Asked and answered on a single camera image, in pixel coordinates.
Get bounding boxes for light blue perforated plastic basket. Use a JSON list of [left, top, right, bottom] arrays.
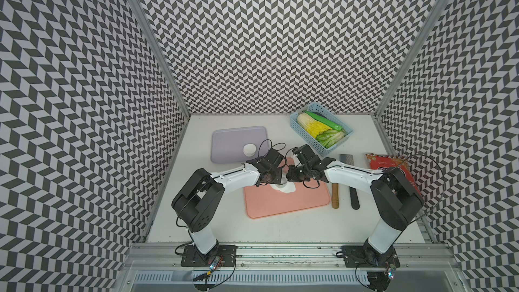
[[290, 102, 354, 157]]

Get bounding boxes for stack of white dumpling wrappers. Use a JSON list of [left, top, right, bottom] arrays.
[[243, 143, 258, 157]]

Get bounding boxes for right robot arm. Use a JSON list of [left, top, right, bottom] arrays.
[[287, 145, 424, 255]]

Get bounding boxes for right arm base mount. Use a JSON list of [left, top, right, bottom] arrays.
[[335, 243, 401, 268]]

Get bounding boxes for red snack bag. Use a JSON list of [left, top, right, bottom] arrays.
[[365, 154, 422, 197]]

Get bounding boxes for purple plastic tray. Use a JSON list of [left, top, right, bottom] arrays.
[[210, 126, 268, 164]]

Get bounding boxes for yellow napa cabbage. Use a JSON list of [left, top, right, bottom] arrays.
[[297, 113, 331, 138]]

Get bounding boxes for metal rectangular dough scraper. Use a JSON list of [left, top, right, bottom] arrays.
[[339, 154, 354, 166]]

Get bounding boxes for pink cutting board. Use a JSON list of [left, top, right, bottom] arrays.
[[243, 180, 331, 219]]

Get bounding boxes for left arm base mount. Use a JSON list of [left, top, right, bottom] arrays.
[[181, 244, 237, 268]]

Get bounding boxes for wooden rolling pin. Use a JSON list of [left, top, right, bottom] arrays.
[[331, 183, 340, 209]]

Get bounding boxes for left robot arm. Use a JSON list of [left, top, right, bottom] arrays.
[[171, 148, 287, 256]]

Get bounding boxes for white dough piece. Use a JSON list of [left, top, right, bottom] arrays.
[[270, 182, 296, 193]]

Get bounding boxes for metal base rail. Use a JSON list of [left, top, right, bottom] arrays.
[[114, 243, 466, 291]]

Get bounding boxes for green lettuce leaves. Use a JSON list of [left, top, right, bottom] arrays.
[[316, 130, 345, 149]]

